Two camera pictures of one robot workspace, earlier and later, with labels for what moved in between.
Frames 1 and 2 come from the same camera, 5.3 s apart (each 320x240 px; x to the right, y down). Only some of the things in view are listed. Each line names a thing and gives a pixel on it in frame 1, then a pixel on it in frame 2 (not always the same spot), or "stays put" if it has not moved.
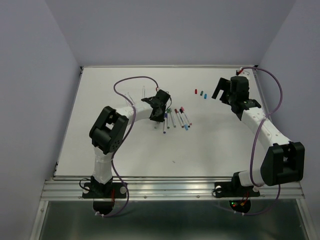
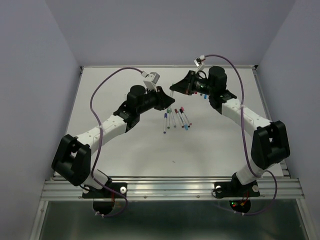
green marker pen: (168, 118) stays put
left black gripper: (160, 119) -> (163, 101)
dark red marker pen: (179, 118) stays put
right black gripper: (223, 84) -> (187, 83)
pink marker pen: (182, 109) stays put
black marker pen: (184, 118) stays put
